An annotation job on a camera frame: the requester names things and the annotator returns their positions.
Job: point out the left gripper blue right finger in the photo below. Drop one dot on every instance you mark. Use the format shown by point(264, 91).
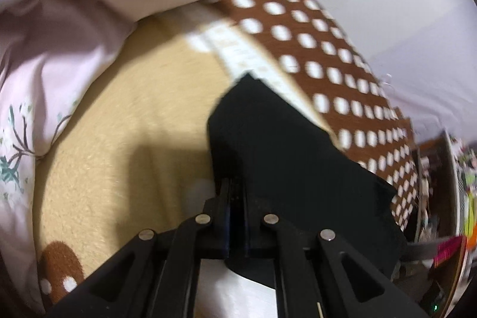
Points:
point(251, 227)

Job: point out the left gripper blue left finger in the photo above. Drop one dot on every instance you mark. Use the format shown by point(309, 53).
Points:
point(222, 220)

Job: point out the black pants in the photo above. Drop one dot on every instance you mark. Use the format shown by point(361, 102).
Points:
point(261, 144)

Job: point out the beige brown polka-dot blanket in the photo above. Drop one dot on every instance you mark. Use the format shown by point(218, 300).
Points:
point(135, 154)

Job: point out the wooden shelving unit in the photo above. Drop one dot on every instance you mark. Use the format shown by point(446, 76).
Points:
point(440, 216)

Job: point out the magenta cloth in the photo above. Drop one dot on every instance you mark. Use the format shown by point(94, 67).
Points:
point(447, 249)

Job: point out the pink floral duvet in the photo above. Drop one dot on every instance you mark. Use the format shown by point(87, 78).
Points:
point(51, 52)

